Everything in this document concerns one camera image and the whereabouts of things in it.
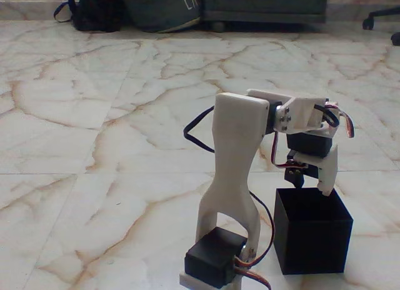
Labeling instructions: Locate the dark grey wheeled cabinet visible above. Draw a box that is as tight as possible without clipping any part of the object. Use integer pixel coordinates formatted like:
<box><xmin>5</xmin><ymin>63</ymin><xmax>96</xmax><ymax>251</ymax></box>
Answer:
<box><xmin>199</xmin><ymin>0</ymin><xmax>328</xmax><ymax>33</ymax></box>

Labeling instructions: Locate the black office chair base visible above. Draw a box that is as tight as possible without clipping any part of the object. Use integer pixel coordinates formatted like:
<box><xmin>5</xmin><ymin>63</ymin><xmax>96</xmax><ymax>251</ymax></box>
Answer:
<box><xmin>361</xmin><ymin>7</ymin><xmax>400</xmax><ymax>48</ymax></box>

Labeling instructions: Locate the grey fabric bag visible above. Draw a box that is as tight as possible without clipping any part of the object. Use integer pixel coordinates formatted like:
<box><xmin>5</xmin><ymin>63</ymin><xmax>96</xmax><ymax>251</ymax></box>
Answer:
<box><xmin>120</xmin><ymin>0</ymin><xmax>203</xmax><ymax>34</ymax></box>

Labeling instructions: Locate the red white black servo cable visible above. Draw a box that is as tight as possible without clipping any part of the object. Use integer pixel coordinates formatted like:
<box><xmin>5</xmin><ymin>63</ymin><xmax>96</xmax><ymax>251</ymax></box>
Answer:
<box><xmin>234</xmin><ymin>192</ymin><xmax>277</xmax><ymax>290</ymax></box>

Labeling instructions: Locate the wrist servo cable bundle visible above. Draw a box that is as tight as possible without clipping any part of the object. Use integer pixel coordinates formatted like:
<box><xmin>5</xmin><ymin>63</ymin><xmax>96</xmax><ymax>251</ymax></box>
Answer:
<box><xmin>313</xmin><ymin>101</ymin><xmax>356</xmax><ymax>139</ymax></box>

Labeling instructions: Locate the black box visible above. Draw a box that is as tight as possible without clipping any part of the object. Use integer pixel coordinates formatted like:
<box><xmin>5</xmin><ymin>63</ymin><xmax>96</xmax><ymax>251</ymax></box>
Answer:
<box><xmin>272</xmin><ymin>187</ymin><xmax>354</xmax><ymax>276</ymax></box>

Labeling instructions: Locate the black backpack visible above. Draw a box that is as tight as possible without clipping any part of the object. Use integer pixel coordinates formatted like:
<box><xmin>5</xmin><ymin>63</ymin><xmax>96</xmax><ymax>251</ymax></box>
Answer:
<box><xmin>52</xmin><ymin>0</ymin><xmax>126</xmax><ymax>33</ymax></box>

